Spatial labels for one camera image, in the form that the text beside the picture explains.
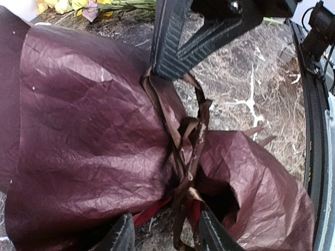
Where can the red wrapping paper sheet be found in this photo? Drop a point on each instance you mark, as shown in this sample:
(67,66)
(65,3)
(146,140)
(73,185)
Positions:
(86,137)

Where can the black front table rail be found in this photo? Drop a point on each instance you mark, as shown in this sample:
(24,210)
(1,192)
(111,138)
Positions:
(316,104)

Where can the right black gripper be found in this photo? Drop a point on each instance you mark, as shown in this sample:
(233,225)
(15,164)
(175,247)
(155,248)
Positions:
(261,6)

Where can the yellow fake flower bunch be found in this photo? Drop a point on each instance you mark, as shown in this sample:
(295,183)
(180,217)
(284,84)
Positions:
(91,9)

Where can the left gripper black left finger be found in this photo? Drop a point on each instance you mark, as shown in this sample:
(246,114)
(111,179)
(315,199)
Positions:
(116,235)

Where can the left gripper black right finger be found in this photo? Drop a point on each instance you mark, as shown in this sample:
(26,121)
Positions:
(212,235)

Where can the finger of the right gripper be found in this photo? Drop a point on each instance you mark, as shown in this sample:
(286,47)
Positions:
(223,22)

